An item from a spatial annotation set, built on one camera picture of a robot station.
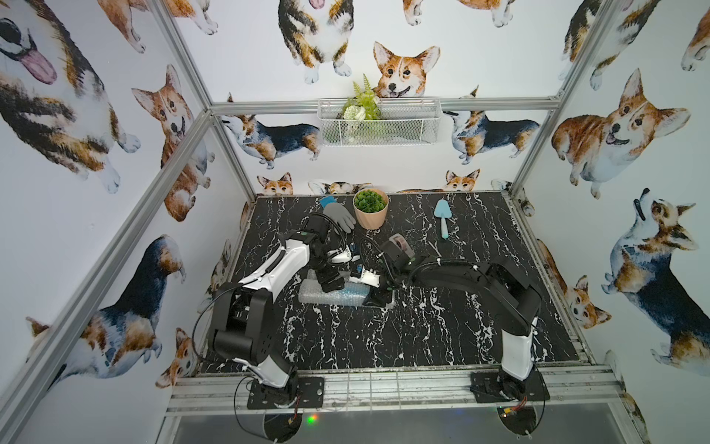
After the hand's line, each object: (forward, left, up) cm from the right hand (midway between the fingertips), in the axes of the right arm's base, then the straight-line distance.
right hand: (364, 291), depth 88 cm
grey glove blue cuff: (+38, +13, -4) cm, 40 cm away
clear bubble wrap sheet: (0, +17, +1) cm, 17 cm away
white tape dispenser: (+18, -14, 0) cm, 23 cm away
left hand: (+7, +9, +5) cm, 12 cm away
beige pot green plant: (+30, -2, +6) cm, 31 cm away
